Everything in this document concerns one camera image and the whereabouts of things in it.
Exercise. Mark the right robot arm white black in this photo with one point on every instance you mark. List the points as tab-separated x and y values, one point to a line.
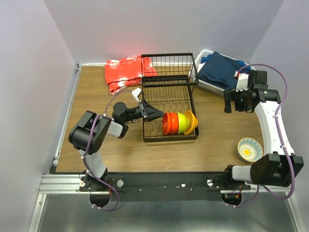
279	165

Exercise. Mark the white laundry basket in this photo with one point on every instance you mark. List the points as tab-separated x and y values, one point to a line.
202	84

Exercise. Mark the green bowl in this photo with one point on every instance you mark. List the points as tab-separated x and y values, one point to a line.
183	122

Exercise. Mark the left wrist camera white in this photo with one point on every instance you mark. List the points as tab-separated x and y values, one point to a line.
136	94

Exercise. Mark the blue patterned ceramic bowl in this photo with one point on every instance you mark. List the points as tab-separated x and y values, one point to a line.
249	150

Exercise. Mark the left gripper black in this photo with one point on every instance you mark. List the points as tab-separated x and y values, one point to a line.
149	113

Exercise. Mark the aluminium table edge rail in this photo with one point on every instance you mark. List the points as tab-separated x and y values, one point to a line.
41	198

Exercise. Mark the dark blue folded jeans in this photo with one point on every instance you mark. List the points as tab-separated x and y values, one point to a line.
219	70

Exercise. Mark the yellow orange bowl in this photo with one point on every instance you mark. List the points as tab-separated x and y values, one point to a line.
193	122

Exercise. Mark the red orange bowl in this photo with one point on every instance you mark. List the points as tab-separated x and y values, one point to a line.
167	125
174	123

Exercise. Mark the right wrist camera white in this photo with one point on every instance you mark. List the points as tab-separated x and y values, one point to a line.
242	81

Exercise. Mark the red white folded cloth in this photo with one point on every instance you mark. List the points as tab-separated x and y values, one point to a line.
126	72

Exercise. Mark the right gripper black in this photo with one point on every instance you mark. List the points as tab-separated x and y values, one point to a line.
232	94

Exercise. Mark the black wire dish rack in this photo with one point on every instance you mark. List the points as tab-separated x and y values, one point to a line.
168	81

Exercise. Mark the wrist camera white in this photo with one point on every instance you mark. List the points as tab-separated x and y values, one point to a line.
242	81
136	94

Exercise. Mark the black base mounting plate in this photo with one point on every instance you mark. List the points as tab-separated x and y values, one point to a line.
163	186

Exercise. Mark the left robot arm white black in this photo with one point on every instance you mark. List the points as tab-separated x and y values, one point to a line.
88	135

